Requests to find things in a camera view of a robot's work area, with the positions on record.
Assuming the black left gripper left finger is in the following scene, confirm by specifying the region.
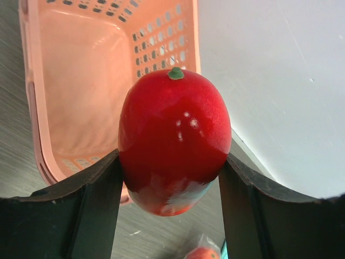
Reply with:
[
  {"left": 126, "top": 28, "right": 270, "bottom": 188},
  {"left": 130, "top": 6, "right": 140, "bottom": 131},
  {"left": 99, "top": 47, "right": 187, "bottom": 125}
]
[{"left": 1, "top": 150, "right": 123, "bottom": 258}]

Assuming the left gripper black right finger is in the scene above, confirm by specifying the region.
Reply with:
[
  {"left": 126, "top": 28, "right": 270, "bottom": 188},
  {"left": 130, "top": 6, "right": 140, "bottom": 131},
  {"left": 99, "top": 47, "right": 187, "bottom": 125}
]
[{"left": 219, "top": 155, "right": 344, "bottom": 258}]

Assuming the clear zip top bag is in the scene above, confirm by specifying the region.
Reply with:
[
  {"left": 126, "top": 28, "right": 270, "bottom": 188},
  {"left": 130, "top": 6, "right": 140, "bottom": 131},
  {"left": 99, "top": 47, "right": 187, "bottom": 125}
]
[{"left": 182, "top": 233, "right": 228, "bottom": 259}]

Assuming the red yellow fake mango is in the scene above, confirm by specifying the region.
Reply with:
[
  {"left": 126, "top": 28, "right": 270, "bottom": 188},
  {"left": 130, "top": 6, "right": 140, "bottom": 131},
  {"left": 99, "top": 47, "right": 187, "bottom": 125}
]
[{"left": 118, "top": 67, "right": 232, "bottom": 216}]

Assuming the red yellow fake apple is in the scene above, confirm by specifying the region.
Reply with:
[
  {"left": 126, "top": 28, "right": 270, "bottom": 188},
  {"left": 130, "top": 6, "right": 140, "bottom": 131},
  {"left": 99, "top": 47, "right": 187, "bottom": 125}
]
[{"left": 184, "top": 247, "right": 220, "bottom": 259}]

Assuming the pink plastic basket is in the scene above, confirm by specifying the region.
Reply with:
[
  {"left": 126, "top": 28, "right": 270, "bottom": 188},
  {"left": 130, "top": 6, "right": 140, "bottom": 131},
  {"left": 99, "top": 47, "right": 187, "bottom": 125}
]
[{"left": 18, "top": 0, "right": 202, "bottom": 206}]

